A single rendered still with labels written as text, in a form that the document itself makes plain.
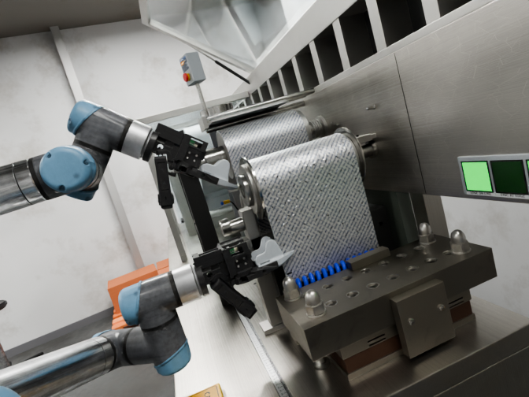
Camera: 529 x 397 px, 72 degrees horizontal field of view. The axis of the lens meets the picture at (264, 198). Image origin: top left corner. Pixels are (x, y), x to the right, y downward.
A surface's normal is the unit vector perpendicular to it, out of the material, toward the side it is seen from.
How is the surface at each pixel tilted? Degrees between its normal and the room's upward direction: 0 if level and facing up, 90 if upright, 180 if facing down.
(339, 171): 90
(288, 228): 90
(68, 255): 90
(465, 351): 0
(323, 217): 90
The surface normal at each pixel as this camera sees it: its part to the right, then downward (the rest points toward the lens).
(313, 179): 0.26, 0.07
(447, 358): -0.28, -0.95
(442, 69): -0.92, 0.31
